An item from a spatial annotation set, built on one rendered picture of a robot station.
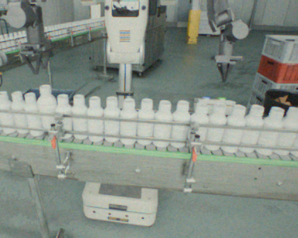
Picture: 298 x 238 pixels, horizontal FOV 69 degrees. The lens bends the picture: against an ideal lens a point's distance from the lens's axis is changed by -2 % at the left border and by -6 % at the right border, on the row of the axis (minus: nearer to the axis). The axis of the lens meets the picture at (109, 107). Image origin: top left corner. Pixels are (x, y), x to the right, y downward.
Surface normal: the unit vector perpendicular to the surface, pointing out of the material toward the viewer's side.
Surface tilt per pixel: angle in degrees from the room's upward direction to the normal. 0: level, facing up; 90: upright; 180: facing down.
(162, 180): 90
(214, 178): 90
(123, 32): 90
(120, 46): 90
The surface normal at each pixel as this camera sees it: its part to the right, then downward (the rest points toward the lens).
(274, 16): -0.16, 0.44
